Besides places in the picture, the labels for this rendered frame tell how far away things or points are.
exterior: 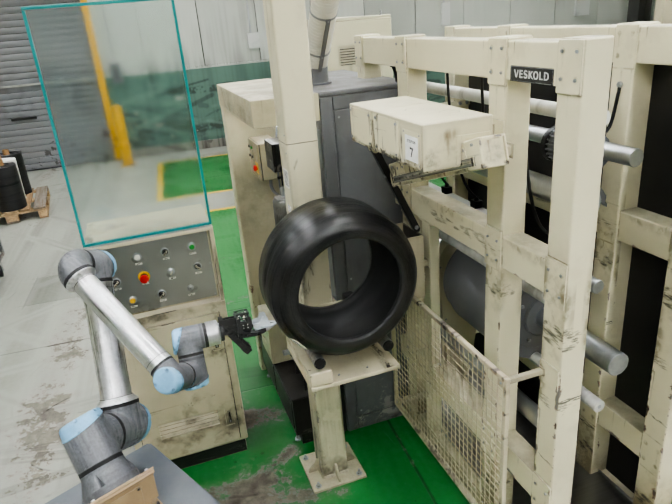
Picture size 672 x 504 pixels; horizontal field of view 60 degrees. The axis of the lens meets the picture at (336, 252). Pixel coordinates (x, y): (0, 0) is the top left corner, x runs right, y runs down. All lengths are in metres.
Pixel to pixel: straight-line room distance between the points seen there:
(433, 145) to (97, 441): 1.44
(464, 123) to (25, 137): 10.06
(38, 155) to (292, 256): 9.65
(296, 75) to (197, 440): 1.88
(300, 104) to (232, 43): 8.87
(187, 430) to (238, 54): 8.75
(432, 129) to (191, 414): 1.94
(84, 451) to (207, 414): 1.07
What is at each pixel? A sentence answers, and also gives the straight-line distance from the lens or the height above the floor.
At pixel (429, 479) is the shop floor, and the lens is 3.06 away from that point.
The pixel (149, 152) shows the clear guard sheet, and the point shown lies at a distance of 2.62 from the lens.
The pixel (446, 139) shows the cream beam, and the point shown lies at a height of 1.73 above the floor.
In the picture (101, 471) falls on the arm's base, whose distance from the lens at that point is 2.16.
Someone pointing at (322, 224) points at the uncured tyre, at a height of 1.44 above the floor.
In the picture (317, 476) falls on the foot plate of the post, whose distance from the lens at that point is 3.09.
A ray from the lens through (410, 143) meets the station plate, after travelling 1.86.
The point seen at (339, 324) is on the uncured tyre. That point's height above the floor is 0.92.
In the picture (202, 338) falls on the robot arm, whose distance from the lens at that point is 2.14.
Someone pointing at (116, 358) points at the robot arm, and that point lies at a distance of 2.32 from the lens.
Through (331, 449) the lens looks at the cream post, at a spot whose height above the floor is 0.17.
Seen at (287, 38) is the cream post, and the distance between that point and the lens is 2.26.
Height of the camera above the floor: 2.11
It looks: 22 degrees down
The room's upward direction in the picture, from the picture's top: 5 degrees counter-clockwise
